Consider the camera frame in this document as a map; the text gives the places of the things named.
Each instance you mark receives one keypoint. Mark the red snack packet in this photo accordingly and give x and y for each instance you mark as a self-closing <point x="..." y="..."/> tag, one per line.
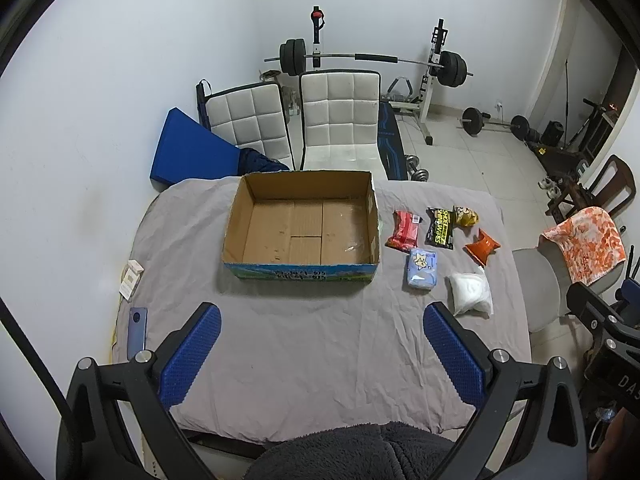
<point x="404" y="230"/>

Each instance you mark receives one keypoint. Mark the yellow cartoon snack packet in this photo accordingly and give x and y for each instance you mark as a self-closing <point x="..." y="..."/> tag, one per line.
<point x="466" y="217"/>

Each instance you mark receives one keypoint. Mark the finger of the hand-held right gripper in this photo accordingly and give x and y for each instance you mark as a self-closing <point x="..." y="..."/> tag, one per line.
<point x="631" y="291"/>
<point x="590" y="305"/>

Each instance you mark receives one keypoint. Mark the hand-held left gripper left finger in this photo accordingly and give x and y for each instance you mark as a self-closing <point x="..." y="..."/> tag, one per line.
<point x="192" y="355"/>

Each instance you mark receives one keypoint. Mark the white weight bench rack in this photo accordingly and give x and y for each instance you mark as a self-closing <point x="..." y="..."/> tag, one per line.
<point x="425" y="110"/>

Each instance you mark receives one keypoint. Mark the black shoe wipes packet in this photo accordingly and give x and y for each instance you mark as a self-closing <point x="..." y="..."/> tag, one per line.
<point x="440" y="230"/>

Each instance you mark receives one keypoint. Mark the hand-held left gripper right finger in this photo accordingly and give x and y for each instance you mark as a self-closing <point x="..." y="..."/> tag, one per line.
<point x="452" y="355"/>

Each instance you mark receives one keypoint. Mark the blue tissue pack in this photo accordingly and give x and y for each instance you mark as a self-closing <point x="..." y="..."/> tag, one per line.
<point x="422" y="270"/>

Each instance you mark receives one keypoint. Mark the grey round chair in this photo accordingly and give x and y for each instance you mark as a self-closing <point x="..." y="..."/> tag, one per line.
<point x="537" y="285"/>

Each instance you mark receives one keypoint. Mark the metal dumbbell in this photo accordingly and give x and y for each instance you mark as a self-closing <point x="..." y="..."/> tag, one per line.
<point x="412" y="162"/>
<point x="421" y="175"/>

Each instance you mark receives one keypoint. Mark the white quilted chair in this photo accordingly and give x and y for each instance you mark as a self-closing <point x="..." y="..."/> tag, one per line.
<point x="340" y="115"/>
<point x="250" y="120"/>

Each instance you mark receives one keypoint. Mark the black speaker box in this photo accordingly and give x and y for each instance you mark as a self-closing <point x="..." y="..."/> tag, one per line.
<point x="552" y="132"/>

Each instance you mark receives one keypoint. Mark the orange snack packet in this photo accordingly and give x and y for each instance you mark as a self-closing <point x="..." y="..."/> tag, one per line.
<point x="482" y="249"/>

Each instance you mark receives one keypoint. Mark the dark wooden chair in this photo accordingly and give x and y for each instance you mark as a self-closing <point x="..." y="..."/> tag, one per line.
<point x="620" y="175"/>

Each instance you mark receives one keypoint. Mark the white plastic bag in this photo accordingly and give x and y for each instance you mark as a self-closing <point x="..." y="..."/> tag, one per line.
<point x="470" y="292"/>

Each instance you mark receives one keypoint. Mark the dark blue cloth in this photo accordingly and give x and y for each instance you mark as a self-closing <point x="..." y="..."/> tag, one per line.
<point x="257" y="162"/>

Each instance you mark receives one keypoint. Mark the orange patterned cloth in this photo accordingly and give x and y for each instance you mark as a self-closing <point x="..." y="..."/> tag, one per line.
<point x="590" y="242"/>

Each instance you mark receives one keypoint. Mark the small white box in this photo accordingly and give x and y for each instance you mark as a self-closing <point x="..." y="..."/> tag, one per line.
<point x="131" y="280"/>

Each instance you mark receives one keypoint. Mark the pair of white shoes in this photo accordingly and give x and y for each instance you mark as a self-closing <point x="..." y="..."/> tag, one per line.
<point x="550" y="187"/>

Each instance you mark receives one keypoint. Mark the grey bed sheet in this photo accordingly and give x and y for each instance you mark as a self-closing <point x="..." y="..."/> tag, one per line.
<point x="300" y="340"/>

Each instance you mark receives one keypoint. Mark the cardboard box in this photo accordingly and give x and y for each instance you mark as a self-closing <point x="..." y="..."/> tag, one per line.
<point x="300" y="220"/>

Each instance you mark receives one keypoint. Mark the blue foam mat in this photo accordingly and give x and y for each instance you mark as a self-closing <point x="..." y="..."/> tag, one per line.
<point x="192" y="155"/>

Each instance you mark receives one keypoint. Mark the dark fleece clothing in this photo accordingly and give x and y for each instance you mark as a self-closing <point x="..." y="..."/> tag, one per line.
<point x="350" y="452"/>

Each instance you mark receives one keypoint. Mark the blue smartphone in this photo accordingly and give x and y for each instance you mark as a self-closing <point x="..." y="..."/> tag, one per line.
<point x="136" y="332"/>

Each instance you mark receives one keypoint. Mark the small floor barbell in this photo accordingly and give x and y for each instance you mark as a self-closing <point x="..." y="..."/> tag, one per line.
<point x="472" y="121"/>

